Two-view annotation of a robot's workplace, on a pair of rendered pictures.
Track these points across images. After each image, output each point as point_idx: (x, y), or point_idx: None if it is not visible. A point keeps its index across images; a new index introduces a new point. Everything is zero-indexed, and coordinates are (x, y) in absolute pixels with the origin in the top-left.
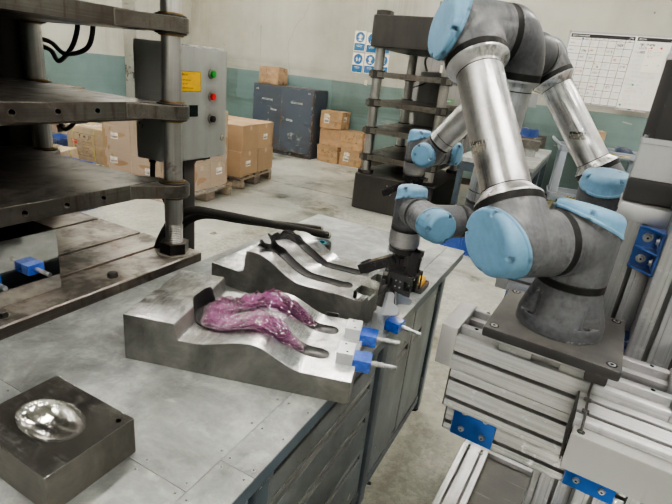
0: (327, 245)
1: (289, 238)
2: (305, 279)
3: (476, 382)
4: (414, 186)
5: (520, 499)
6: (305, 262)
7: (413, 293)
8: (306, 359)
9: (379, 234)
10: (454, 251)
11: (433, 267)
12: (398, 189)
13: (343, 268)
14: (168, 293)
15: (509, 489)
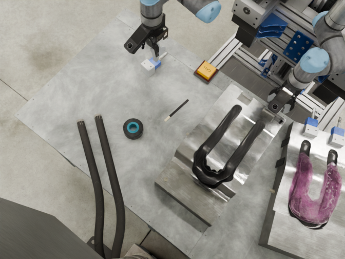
0: (141, 123)
1: (206, 156)
2: (251, 151)
3: None
4: (320, 55)
5: (242, 72)
6: (228, 148)
7: (216, 76)
8: (340, 162)
9: (84, 67)
10: (127, 16)
11: (166, 45)
12: (319, 68)
13: (225, 120)
14: (309, 248)
15: (235, 74)
